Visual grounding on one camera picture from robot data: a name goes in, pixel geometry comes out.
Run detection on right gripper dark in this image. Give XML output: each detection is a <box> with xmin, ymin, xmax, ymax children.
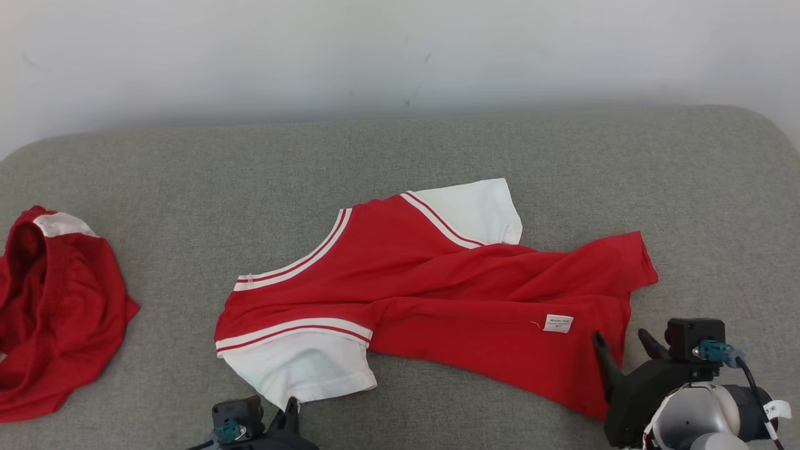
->
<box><xmin>592</xmin><ymin>328</ymin><xmax>721</xmax><ymax>448</ymax></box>

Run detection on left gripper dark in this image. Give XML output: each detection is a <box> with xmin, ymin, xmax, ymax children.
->
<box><xmin>234</xmin><ymin>397</ymin><xmax>320</xmax><ymax>450</ymax></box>

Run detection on red shirt with white sleeves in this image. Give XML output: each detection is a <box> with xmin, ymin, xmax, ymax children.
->
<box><xmin>214</xmin><ymin>178</ymin><xmax>659</xmax><ymax>421</ymax></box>

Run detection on red Bulls 23 shorts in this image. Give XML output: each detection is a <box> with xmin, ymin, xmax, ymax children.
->
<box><xmin>0</xmin><ymin>206</ymin><xmax>141</xmax><ymax>423</ymax></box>

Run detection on left camera teal connector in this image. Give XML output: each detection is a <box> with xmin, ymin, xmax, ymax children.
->
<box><xmin>212</xmin><ymin>420</ymin><xmax>246</xmax><ymax>445</ymax></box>

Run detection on camera teal connector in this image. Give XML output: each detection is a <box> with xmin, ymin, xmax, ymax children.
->
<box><xmin>698</xmin><ymin>340</ymin><xmax>746</xmax><ymax>369</ymax></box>
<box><xmin>212</xmin><ymin>420</ymin><xmax>246</xmax><ymax>445</ymax></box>

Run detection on right camera teal connector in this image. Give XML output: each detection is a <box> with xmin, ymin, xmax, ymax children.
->
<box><xmin>698</xmin><ymin>340</ymin><xmax>746</xmax><ymax>369</ymax></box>

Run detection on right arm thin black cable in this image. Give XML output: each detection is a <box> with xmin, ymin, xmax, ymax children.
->
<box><xmin>734</xmin><ymin>357</ymin><xmax>793</xmax><ymax>450</ymax></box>

